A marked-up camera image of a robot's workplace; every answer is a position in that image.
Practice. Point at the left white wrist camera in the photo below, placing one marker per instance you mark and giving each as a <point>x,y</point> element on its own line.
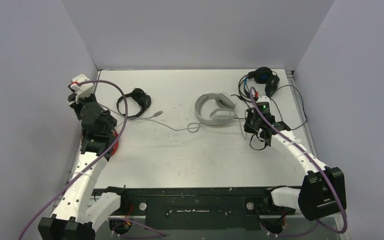
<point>81,87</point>

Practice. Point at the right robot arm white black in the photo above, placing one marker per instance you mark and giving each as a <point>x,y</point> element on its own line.
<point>322,192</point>

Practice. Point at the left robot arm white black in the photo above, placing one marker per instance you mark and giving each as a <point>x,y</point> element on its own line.
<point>72,219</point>

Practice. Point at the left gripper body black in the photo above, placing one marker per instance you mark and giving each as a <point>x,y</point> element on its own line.
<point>76,107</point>

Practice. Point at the red black headphones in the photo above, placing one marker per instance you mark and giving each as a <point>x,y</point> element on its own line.
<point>116,143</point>

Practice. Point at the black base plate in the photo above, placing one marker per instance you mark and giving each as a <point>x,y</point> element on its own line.
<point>208,208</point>

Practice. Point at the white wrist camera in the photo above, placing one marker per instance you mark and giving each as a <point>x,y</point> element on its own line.
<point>263,101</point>
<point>81,87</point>

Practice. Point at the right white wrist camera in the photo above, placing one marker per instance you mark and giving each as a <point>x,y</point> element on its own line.
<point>263,101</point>

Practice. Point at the white grey headphones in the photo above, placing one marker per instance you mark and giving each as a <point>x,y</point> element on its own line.
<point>221,116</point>

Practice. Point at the black blue headphones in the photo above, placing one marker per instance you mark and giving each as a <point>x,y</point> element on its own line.
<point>263,76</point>

